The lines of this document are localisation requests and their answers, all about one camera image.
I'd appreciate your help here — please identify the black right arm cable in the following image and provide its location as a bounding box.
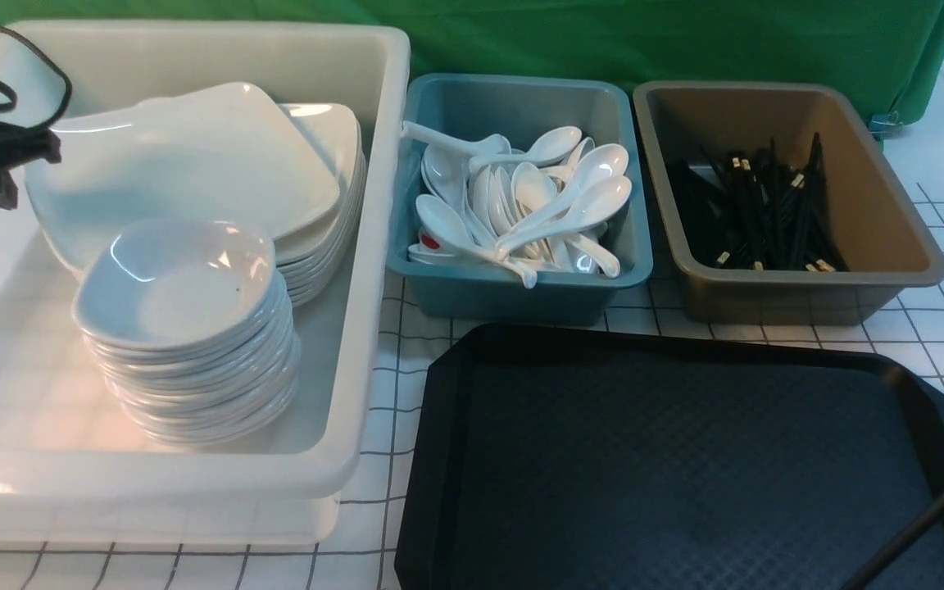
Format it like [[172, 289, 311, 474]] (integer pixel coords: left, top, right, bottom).
[[845, 442, 944, 590]]

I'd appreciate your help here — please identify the pile of black chopsticks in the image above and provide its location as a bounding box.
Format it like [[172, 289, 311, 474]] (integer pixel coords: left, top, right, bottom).
[[666, 132, 849, 273]]

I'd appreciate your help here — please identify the pile of white spoons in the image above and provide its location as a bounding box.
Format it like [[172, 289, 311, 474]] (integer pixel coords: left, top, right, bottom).
[[402, 122, 633, 290]]

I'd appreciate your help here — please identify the white square rice plate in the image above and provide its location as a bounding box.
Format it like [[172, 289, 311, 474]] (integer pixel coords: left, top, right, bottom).
[[22, 82, 334, 238]]

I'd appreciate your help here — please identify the black serving tray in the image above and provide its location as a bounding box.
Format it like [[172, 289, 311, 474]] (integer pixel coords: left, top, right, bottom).
[[394, 324, 944, 589]]

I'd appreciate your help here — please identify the blue plastic spoon bin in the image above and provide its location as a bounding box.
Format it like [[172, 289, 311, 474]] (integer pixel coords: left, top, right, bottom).
[[385, 74, 653, 326]]

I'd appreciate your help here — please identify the stack of white small bowls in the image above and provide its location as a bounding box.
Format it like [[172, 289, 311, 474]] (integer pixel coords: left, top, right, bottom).
[[71, 218, 302, 448]]

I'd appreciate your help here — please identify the green backdrop cloth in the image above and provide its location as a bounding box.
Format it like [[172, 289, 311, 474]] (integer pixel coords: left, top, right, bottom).
[[0, 1, 944, 123]]

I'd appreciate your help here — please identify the stack of white square plates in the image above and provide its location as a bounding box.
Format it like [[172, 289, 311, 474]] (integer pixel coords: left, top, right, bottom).
[[54, 102, 366, 307]]

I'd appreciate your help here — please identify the brown plastic chopstick bin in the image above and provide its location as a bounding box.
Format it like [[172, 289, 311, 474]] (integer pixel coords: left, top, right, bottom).
[[633, 81, 944, 325]]

